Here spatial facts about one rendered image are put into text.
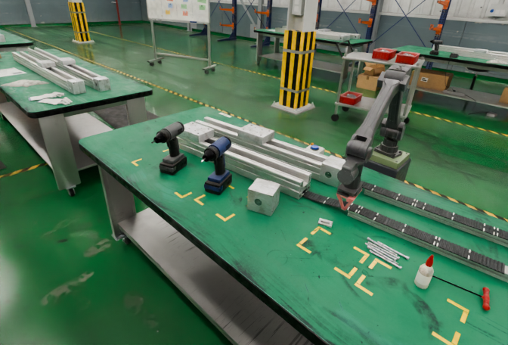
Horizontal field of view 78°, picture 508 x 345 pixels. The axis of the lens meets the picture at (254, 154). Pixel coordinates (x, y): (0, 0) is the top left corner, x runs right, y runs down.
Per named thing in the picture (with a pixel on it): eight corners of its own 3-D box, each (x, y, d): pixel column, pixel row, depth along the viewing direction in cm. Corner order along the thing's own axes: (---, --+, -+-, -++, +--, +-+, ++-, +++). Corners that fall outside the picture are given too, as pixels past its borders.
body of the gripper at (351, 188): (336, 191, 117) (339, 175, 114) (346, 181, 125) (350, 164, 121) (353, 198, 114) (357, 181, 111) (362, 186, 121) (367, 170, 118)
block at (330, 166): (347, 176, 148) (351, 159, 144) (337, 188, 139) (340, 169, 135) (329, 170, 153) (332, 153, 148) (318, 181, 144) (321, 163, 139)
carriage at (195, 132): (214, 141, 164) (214, 128, 161) (199, 147, 156) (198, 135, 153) (193, 132, 173) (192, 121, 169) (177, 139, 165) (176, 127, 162)
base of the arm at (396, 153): (402, 154, 164) (382, 146, 172) (406, 140, 160) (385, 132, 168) (393, 159, 159) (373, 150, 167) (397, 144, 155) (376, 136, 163)
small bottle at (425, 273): (413, 277, 96) (424, 248, 90) (426, 281, 95) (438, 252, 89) (414, 287, 93) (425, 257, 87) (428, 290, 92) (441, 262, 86)
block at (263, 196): (280, 200, 129) (282, 181, 125) (271, 216, 120) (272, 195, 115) (258, 194, 132) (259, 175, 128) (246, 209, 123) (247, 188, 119)
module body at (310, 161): (327, 172, 151) (330, 156, 147) (318, 181, 144) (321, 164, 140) (207, 129, 192) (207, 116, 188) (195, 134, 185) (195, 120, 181)
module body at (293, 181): (309, 189, 137) (311, 172, 133) (298, 200, 130) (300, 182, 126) (184, 139, 178) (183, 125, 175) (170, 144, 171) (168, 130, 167)
